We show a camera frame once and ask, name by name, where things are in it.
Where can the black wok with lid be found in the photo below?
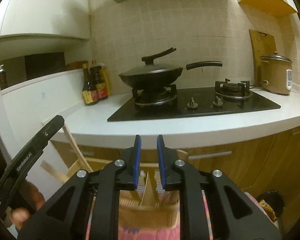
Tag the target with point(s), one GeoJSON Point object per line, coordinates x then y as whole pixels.
{"type": "Point", "coordinates": [152, 76]}

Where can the beige rice cooker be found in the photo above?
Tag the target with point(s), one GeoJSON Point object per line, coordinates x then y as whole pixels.
{"type": "Point", "coordinates": [276, 73]}

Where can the person left hand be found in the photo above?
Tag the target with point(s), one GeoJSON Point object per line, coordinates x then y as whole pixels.
{"type": "Point", "coordinates": [29, 198]}

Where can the floral pink tablecloth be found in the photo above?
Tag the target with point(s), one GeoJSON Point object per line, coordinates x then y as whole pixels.
{"type": "Point", "coordinates": [173, 232]}

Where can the black gas stove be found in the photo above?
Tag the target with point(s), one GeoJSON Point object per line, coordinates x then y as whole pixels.
{"type": "Point", "coordinates": [169, 102]}

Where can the woven tan utensil basket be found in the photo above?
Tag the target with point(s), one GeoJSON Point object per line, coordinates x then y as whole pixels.
{"type": "Point", "coordinates": [149, 206]}

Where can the wooden cutting board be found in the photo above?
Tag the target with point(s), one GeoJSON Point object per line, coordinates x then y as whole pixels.
{"type": "Point", "coordinates": [262, 44]}

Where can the black trash bin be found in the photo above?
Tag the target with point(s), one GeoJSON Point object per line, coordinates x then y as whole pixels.
{"type": "Point", "coordinates": [272, 202]}

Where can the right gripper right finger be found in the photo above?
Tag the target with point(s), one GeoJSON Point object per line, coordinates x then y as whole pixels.
{"type": "Point", "coordinates": [211, 204]}

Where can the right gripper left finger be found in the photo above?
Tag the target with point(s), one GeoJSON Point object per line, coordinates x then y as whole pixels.
{"type": "Point", "coordinates": [88, 203]}

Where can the soy sauce bottle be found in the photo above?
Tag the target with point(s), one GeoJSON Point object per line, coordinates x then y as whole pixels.
{"type": "Point", "coordinates": [89, 91]}

